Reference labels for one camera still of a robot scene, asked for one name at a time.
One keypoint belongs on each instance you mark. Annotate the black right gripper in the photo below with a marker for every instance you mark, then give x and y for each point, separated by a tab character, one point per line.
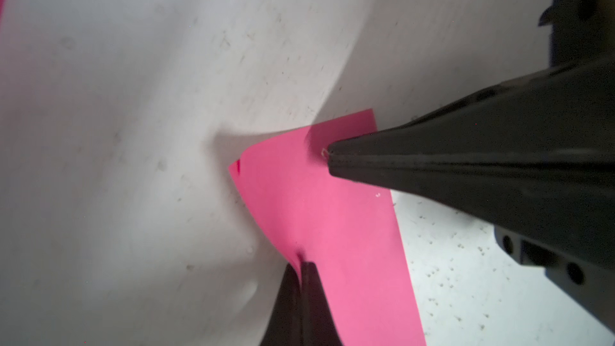
553	201

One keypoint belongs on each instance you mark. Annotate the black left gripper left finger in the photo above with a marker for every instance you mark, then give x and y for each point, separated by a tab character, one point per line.
285	325

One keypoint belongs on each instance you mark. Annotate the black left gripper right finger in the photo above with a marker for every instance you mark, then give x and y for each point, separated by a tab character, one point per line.
318	327

